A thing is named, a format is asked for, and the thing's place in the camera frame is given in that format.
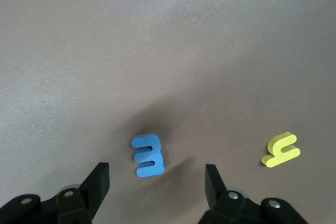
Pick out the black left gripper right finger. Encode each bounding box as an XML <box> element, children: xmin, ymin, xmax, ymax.
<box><xmin>198</xmin><ymin>164</ymin><xmax>266</xmax><ymax>224</ymax></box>

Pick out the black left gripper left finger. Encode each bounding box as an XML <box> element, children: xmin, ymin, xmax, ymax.
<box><xmin>38</xmin><ymin>162</ymin><xmax>110</xmax><ymax>224</ymax></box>

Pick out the blue lowercase letter m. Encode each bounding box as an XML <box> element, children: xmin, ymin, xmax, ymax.
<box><xmin>131</xmin><ymin>134</ymin><xmax>165</xmax><ymax>178</ymax></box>

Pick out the yellow lowercase letter h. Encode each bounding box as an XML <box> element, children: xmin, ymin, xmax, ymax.
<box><xmin>261</xmin><ymin>132</ymin><xmax>301</xmax><ymax>168</ymax></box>

